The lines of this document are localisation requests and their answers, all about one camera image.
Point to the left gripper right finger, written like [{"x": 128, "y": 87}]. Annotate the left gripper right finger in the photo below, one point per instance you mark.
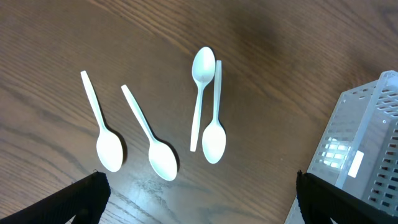
[{"x": 322, "y": 202}]

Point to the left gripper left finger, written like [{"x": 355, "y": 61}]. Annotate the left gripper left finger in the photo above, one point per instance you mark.
[{"x": 81, "y": 202}]

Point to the clear perforated plastic basket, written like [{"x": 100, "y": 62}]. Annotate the clear perforated plastic basket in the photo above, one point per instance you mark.
[{"x": 358, "y": 150}]

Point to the white plastic spoon far left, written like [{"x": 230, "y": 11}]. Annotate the white plastic spoon far left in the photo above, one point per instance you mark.
[{"x": 108, "y": 145}]

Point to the white plastic spoon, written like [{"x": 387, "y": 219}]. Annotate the white plastic spoon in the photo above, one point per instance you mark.
[
  {"x": 161, "y": 156},
  {"x": 108, "y": 145}
]

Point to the white plastic spoon near left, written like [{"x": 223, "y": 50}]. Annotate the white plastic spoon near left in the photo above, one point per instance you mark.
[{"x": 161, "y": 156}]

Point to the white plastic spoon bowl down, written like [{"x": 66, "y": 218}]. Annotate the white plastic spoon bowl down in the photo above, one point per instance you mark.
[{"x": 214, "y": 135}]

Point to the white plastic spoon bowl up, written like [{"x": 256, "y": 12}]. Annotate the white plastic spoon bowl up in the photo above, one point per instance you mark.
[{"x": 203, "y": 71}]

